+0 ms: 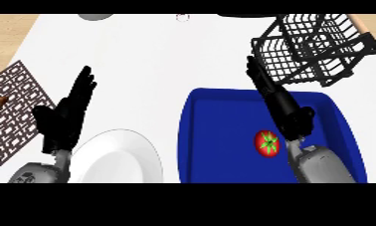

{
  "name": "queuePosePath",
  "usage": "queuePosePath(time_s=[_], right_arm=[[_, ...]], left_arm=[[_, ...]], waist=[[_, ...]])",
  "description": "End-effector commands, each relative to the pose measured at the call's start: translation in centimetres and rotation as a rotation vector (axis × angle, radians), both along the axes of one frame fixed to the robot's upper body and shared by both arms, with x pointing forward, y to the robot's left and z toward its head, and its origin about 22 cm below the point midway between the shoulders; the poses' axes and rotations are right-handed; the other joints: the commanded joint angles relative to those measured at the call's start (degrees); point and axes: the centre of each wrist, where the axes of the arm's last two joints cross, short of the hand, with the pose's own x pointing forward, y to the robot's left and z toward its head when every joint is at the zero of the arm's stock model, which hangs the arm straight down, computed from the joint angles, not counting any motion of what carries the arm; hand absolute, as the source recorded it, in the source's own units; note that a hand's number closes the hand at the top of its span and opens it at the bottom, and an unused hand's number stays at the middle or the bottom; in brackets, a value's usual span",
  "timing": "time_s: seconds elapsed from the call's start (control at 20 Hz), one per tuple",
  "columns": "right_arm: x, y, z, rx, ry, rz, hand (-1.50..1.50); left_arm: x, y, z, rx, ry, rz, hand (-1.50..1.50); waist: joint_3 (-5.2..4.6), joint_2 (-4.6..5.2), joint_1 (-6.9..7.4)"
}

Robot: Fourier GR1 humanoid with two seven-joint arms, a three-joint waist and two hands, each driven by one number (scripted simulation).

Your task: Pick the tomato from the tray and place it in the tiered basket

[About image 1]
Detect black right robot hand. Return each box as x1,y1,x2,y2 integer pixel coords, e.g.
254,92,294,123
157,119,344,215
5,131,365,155
244,55,316,142

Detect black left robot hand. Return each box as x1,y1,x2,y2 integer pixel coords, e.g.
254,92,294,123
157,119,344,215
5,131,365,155
30,65,98,155

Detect red tomato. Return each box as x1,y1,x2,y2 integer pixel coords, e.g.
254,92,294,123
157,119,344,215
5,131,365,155
251,129,281,158

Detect blue tray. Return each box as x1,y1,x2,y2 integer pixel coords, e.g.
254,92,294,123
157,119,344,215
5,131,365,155
176,87,368,184

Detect brown patterned placemat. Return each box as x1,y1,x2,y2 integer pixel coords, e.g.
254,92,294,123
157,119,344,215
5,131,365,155
0,60,57,167

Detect white plate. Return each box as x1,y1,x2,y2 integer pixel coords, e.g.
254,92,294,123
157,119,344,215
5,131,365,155
66,128,165,184

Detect grey round object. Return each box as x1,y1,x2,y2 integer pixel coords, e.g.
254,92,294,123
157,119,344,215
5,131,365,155
78,14,116,22

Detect black wire tiered basket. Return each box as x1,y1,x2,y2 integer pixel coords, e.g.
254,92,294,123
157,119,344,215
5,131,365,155
249,14,376,88

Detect wooden handle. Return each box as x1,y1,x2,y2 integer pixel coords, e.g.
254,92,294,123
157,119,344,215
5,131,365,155
346,14,371,35

